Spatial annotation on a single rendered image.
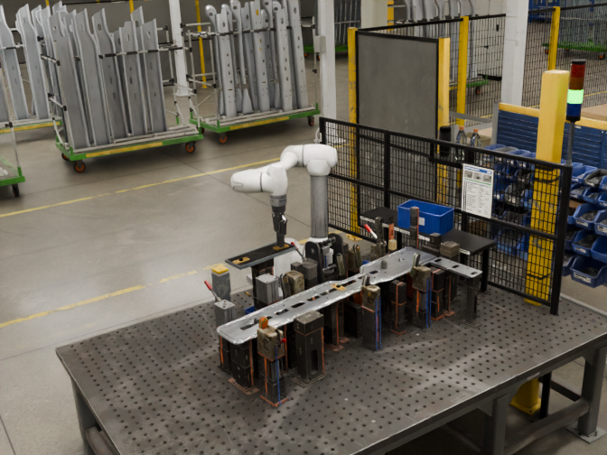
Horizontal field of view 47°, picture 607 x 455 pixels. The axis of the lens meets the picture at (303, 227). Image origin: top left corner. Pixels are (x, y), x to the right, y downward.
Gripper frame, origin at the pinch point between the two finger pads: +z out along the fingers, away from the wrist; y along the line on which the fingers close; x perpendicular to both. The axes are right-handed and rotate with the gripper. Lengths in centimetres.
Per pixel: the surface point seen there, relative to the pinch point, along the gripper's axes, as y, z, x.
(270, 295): 24.7, 16.5, -20.7
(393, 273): 33, 20, 49
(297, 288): 22.0, 18.5, -3.6
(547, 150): 63, -40, 127
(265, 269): 5.2, 11.6, -12.9
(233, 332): 41, 20, -49
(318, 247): 14.6, 3.0, 14.3
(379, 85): -184, -34, 204
